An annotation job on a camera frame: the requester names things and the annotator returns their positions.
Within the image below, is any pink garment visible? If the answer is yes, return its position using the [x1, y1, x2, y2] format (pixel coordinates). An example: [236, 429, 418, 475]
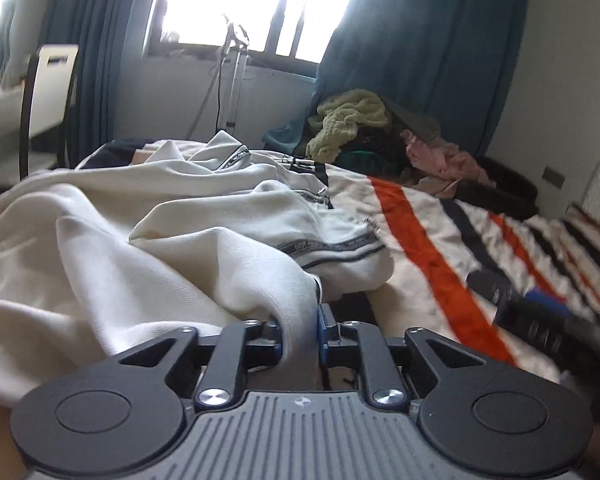
[401, 129, 495, 198]

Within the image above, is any yellow-green knitted garment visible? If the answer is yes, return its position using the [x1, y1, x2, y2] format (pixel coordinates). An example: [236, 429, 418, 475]
[306, 89, 389, 164]

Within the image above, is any dark clothes pile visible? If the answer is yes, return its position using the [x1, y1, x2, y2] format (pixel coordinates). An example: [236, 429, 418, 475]
[304, 89, 539, 220]

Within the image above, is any left teal curtain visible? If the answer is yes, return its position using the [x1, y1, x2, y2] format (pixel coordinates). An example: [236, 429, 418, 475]
[38, 0, 154, 166]

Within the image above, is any right teal curtain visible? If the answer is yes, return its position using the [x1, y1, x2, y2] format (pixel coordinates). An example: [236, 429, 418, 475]
[263, 0, 528, 155]

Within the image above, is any white tripod stand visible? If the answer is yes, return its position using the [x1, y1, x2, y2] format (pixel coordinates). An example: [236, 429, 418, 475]
[185, 18, 249, 140]

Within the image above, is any striped cream orange black blanket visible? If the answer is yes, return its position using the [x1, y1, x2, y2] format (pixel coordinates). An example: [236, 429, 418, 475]
[78, 138, 600, 391]

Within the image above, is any window with dark frame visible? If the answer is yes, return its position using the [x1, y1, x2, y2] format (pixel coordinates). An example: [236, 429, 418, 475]
[149, 0, 350, 75]

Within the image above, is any teal curtain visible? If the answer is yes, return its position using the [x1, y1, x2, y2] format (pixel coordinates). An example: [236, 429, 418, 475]
[38, 0, 154, 166]
[263, 0, 528, 155]

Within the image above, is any white dresser desk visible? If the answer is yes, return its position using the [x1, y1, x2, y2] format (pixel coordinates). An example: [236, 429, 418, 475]
[0, 86, 68, 194]

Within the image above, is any white chair with black frame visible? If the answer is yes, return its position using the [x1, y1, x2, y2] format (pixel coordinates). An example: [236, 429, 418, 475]
[18, 44, 79, 180]

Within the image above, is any white zip-up jacket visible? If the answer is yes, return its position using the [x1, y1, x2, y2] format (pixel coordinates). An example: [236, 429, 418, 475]
[0, 133, 393, 406]

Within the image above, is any wall outlet plate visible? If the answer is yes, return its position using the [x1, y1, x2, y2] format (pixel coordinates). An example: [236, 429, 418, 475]
[542, 166, 566, 190]

